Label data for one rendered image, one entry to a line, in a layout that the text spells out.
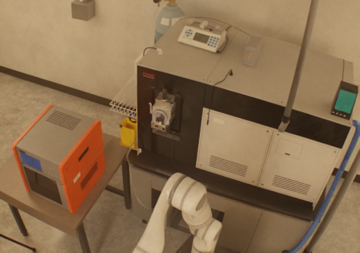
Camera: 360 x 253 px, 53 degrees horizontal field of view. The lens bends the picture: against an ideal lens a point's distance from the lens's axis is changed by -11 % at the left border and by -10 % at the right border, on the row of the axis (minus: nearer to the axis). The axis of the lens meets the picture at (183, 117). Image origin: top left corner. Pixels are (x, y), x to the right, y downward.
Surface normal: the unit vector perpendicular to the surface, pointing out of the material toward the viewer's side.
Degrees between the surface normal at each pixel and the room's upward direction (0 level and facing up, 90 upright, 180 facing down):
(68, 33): 90
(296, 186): 90
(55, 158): 0
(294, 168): 90
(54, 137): 0
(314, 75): 0
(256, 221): 90
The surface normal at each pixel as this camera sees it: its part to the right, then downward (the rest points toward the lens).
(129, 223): 0.07, -0.76
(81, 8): -0.36, 0.59
